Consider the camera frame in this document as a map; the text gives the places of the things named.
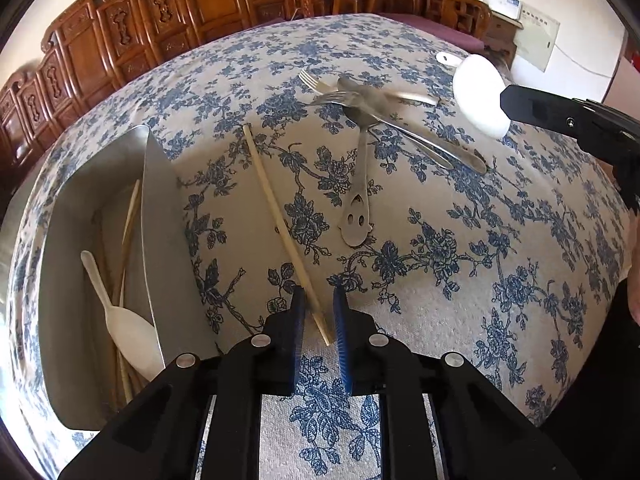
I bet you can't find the pale chopstick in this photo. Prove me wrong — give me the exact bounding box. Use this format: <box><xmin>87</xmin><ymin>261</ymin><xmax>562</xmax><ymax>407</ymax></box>
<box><xmin>243</xmin><ymin>124</ymin><xmax>335</xmax><ymax>347</ymax></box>
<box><xmin>112</xmin><ymin>180</ymin><xmax>141</xmax><ymax>403</ymax></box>

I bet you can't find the large white ceramic spoon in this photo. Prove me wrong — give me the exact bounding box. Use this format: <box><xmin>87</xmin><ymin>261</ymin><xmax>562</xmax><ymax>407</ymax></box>
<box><xmin>436</xmin><ymin>51</ymin><xmax>511</xmax><ymax>140</ymax></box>

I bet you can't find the metal rectangular tray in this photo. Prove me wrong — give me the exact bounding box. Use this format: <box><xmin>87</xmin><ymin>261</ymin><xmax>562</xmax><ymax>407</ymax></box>
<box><xmin>38</xmin><ymin>125</ymin><xmax>217</xmax><ymax>430</ymax></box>

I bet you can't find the steel fork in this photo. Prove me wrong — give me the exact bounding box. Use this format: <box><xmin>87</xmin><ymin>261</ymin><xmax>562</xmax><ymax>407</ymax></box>
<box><xmin>314</xmin><ymin>91</ymin><xmax>488</xmax><ymax>174</ymax></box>
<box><xmin>297</xmin><ymin>70</ymin><xmax>440</xmax><ymax>106</ymax></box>

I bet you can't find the blue floral tablecloth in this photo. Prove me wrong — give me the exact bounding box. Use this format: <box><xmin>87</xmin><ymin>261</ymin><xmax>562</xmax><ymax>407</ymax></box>
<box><xmin>1</xmin><ymin>14</ymin><xmax>630</xmax><ymax>479</ymax></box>

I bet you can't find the carved wooden bench back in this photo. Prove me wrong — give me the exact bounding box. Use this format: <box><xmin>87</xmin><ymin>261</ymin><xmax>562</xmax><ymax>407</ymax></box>
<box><xmin>1</xmin><ymin>0</ymin><xmax>491</xmax><ymax>190</ymax></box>

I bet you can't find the white wall panel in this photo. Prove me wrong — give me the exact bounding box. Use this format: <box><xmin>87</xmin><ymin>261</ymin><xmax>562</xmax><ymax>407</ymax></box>
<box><xmin>514</xmin><ymin>3</ymin><xmax>560</xmax><ymax>72</ymax></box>

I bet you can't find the steel smiley handle spoon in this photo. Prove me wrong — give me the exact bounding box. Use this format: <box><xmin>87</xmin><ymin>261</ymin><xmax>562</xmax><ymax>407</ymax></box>
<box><xmin>338</xmin><ymin>107</ymin><xmax>375</xmax><ymax>248</ymax></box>

